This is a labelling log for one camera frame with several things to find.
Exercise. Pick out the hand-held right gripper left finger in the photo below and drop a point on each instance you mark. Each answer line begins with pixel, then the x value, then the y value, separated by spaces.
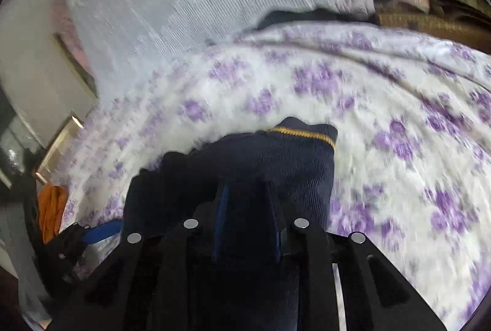
pixel 221 217

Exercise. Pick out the dark cloth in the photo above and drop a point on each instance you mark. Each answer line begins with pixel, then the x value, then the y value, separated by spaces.
pixel 291 17

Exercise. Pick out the brown folded blanket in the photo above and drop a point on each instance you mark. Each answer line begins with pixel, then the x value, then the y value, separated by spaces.
pixel 429 24

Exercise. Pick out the purple floral bedsheet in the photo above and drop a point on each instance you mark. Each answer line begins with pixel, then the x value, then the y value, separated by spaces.
pixel 345 104

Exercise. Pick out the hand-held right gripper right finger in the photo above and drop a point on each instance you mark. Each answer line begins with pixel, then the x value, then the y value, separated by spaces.
pixel 273 223

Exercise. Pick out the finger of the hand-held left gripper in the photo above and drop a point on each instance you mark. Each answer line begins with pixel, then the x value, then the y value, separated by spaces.
pixel 101 231

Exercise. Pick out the pale pink cloth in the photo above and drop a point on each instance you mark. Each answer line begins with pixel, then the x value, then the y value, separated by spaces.
pixel 360 3

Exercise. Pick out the wooden frame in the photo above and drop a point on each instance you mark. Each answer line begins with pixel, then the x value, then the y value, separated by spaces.
pixel 57 148

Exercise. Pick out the orange cloth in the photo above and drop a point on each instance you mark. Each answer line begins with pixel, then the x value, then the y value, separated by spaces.
pixel 51 210

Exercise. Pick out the navy jacket with yellow trim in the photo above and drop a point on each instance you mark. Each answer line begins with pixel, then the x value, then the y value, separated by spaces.
pixel 268 158

